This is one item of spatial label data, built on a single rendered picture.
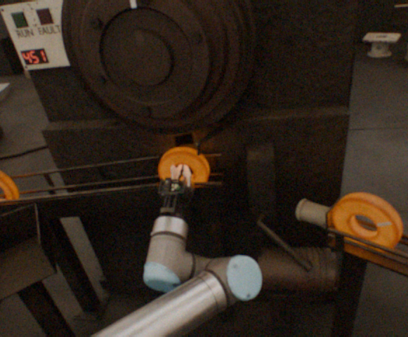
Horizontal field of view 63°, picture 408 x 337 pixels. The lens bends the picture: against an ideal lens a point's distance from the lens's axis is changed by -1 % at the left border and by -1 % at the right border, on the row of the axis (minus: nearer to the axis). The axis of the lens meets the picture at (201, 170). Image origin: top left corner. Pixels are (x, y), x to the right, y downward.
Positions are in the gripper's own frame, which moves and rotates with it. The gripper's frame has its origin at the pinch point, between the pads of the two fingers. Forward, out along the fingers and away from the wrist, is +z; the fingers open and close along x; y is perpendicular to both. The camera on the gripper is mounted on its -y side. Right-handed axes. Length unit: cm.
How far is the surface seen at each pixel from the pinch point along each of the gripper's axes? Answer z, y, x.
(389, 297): -12, -75, -74
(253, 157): -1.5, 5.9, -21.3
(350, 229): -19.9, -0.5, -45.0
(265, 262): -22.8, -16.1, -24.1
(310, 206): -12.6, -1.6, -36.1
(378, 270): 1, -79, -73
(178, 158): 0.1, 4.7, 0.5
